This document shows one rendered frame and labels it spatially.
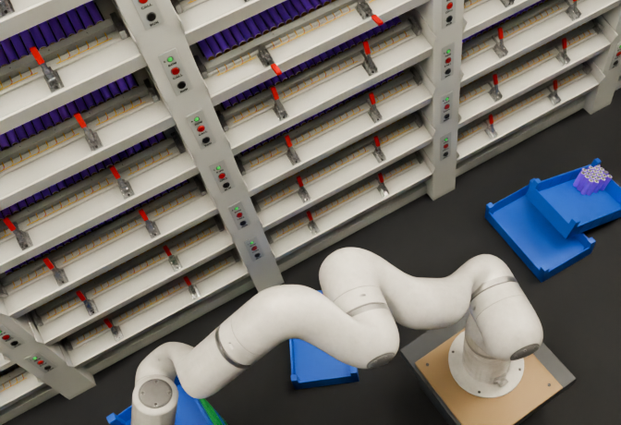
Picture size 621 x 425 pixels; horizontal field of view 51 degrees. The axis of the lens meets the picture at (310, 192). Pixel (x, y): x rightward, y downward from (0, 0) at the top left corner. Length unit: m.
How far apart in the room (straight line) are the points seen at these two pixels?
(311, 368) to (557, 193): 1.01
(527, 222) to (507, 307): 0.98
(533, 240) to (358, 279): 1.24
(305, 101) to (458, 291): 0.67
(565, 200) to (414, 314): 1.20
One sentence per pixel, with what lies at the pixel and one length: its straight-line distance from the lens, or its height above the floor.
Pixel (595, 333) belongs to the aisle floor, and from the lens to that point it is 2.22.
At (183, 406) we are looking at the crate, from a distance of 1.76.
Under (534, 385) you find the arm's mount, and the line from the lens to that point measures 1.81.
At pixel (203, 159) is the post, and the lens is 1.66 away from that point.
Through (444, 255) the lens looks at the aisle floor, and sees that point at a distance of 2.28.
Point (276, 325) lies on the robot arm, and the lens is 1.09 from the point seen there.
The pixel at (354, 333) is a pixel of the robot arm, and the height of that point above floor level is 0.97.
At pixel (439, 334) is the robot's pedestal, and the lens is 1.85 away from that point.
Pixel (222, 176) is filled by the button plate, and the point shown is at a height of 0.67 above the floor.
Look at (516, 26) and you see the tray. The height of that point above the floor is 0.57.
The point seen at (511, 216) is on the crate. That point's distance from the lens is 2.37.
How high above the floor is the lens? 2.00
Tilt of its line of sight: 54 degrees down
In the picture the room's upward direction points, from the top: 15 degrees counter-clockwise
